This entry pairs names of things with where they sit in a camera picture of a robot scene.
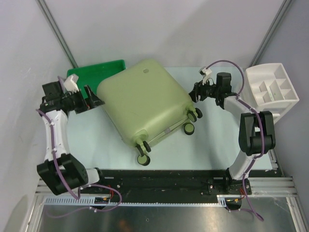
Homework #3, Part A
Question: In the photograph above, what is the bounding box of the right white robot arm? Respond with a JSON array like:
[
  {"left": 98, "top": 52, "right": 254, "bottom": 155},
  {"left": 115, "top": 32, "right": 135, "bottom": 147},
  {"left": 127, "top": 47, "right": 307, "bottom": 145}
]
[{"left": 189, "top": 69, "right": 276, "bottom": 194}]

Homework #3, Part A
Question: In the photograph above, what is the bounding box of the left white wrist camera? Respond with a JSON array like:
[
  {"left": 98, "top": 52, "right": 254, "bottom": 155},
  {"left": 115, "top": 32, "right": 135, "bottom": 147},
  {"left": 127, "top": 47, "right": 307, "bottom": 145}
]
[{"left": 64, "top": 74, "right": 79, "bottom": 93}]

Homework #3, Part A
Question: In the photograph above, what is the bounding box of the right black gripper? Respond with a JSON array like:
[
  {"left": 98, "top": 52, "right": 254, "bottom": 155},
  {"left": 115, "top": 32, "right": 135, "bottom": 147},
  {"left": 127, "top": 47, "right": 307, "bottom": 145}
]
[{"left": 185, "top": 77, "right": 219, "bottom": 103}]

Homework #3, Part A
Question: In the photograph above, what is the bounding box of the right aluminium frame post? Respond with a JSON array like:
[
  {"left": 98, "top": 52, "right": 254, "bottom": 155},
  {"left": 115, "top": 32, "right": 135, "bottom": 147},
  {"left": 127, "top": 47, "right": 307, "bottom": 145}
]
[{"left": 248, "top": 0, "right": 294, "bottom": 67}]

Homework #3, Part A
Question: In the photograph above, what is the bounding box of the white slotted cable duct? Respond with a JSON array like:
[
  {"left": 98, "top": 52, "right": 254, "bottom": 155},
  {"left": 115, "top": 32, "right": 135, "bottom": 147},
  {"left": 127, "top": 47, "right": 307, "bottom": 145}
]
[{"left": 44, "top": 195, "right": 242, "bottom": 207}]

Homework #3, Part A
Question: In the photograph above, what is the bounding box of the aluminium frame post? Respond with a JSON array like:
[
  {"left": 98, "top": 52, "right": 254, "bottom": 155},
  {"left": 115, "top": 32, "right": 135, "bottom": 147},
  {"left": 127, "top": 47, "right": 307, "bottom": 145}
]
[
  {"left": 36, "top": 0, "right": 78, "bottom": 68},
  {"left": 248, "top": 0, "right": 294, "bottom": 67}
]

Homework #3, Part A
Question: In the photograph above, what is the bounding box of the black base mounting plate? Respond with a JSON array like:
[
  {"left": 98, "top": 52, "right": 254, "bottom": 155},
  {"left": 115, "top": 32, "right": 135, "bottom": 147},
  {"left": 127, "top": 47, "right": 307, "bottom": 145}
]
[{"left": 79, "top": 168, "right": 283, "bottom": 205}]

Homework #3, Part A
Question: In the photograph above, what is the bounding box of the green plastic tray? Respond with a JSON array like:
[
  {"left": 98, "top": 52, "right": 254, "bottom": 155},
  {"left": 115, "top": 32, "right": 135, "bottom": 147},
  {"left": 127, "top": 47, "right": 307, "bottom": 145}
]
[{"left": 67, "top": 59, "right": 126, "bottom": 87}]

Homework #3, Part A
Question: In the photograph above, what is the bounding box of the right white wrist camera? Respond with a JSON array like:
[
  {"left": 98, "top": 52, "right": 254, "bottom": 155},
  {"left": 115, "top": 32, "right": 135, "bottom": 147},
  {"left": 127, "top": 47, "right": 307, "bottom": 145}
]
[{"left": 199, "top": 67, "right": 212, "bottom": 85}]

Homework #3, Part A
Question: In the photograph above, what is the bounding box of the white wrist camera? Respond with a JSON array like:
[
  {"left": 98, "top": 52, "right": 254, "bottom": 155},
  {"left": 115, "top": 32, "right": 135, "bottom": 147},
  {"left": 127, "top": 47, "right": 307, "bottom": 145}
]
[
  {"left": 64, "top": 74, "right": 79, "bottom": 93},
  {"left": 199, "top": 67, "right": 212, "bottom": 85}
]

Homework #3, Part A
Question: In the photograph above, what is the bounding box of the left aluminium frame post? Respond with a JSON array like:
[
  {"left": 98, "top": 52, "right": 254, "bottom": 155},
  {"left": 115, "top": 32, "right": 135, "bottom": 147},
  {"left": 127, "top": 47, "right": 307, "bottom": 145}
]
[{"left": 36, "top": 0, "right": 78, "bottom": 68}]

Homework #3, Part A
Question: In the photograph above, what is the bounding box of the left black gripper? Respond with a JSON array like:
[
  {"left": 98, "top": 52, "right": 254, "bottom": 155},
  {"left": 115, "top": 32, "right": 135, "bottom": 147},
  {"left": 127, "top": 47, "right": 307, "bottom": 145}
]
[{"left": 64, "top": 85, "right": 105, "bottom": 114}]

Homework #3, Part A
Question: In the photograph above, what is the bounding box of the olive green hard-shell suitcase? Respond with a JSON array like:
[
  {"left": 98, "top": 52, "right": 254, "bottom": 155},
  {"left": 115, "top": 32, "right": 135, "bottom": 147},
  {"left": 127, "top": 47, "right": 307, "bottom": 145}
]
[{"left": 96, "top": 59, "right": 203, "bottom": 166}]

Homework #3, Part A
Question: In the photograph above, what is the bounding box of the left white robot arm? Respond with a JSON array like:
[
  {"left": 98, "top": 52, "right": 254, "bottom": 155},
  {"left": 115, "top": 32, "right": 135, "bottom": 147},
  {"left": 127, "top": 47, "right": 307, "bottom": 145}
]
[{"left": 37, "top": 74, "right": 107, "bottom": 199}]

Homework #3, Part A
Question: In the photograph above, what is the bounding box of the white plastic drawer organizer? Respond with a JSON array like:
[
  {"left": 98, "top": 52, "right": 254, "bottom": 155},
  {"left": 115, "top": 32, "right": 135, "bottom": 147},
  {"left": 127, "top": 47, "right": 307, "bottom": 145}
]
[{"left": 240, "top": 63, "right": 299, "bottom": 123}]

